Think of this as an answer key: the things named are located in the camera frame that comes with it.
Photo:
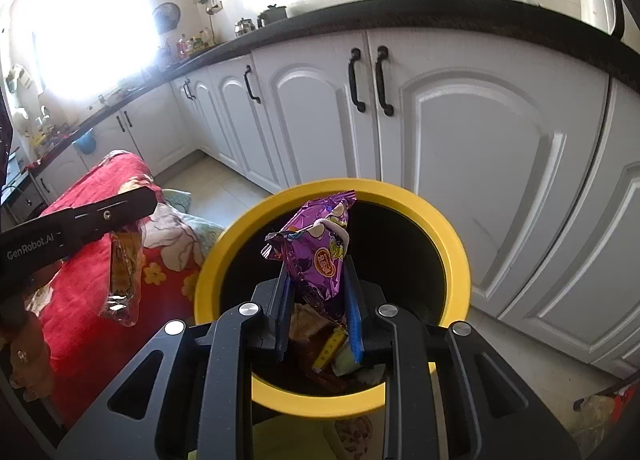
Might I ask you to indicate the decorative wall plate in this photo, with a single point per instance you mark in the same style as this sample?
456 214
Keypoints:
165 15

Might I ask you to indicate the white plastic bag orange print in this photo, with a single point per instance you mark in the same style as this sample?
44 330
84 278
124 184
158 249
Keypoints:
306 325

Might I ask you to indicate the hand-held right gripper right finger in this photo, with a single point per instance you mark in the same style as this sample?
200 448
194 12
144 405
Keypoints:
354 320

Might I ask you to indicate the yellow rimmed black bin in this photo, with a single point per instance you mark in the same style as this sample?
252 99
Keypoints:
207 285

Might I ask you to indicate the white jug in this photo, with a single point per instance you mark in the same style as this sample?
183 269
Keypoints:
20 119

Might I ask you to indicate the steel kettle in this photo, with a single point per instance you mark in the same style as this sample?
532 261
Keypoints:
245 27

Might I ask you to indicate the patterned cloth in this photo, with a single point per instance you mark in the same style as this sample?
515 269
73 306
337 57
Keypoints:
352 437

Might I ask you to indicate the clear orange packet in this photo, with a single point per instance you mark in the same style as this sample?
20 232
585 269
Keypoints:
122 280

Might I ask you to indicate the white kitchen cabinet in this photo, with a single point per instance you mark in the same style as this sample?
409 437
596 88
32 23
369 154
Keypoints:
475 164

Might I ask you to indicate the black kitchen countertop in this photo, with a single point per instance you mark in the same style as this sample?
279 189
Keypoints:
400 14

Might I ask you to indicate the red yellow seasoning packet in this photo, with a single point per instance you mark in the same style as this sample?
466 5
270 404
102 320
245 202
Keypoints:
329 351

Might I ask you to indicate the red floral cloth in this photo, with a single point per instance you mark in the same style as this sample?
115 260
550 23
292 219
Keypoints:
75 290

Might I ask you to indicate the black pot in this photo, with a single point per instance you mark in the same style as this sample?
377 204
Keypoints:
272 15

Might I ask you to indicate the group of condiment bottles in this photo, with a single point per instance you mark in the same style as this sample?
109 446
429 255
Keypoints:
192 44

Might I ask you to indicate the clear plastic bag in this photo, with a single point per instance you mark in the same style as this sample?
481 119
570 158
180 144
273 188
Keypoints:
602 412

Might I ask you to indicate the person's left hand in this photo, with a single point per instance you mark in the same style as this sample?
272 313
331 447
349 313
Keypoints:
30 340

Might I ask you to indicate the green foam net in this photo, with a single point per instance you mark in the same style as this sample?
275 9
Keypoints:
344 365

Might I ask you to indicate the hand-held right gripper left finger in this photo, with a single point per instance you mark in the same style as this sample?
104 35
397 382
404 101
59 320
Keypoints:
281 310

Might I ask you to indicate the purple snack packet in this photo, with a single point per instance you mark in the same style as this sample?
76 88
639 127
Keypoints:
320 250

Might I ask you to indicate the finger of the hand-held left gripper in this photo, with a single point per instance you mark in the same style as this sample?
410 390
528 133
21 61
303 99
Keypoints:
115 212

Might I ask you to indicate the blue hanging basket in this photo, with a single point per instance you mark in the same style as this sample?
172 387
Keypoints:
86 142

